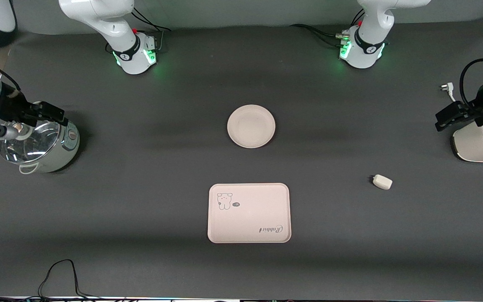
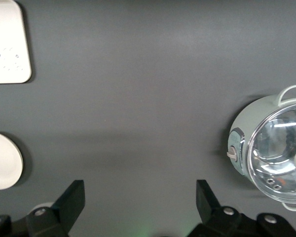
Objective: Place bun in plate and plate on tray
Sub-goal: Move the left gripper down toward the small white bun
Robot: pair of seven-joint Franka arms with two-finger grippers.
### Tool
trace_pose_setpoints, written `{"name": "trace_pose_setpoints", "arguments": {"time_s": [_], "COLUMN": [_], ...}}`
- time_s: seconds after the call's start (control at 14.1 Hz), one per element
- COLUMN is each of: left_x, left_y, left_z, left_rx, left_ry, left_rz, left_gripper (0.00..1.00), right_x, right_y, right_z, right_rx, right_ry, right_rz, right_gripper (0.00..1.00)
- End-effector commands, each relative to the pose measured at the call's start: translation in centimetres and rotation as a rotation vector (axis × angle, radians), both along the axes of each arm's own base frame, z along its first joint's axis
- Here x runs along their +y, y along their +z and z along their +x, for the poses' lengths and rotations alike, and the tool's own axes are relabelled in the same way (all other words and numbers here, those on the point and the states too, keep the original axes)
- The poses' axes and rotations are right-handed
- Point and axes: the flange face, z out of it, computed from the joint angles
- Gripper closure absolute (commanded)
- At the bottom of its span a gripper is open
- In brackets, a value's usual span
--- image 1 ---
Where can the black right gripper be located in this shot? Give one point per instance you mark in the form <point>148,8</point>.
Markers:
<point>11,106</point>

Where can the small white bun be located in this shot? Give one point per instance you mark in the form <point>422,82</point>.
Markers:
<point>383,182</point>

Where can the round beige plate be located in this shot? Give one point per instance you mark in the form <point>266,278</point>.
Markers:
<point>251,126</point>

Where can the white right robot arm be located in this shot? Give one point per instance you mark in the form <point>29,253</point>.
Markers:
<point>130,50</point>

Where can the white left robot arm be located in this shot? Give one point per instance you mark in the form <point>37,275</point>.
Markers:
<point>367,46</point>

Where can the beige tray with rabbit print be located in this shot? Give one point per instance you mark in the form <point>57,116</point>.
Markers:
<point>250,218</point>

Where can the pale green cooking pot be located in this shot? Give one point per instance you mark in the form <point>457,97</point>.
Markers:
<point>63,147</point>

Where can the white toaster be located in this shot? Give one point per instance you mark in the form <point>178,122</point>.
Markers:
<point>476,144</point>

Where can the glass pot lid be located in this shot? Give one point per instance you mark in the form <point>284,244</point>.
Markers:
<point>32,147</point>

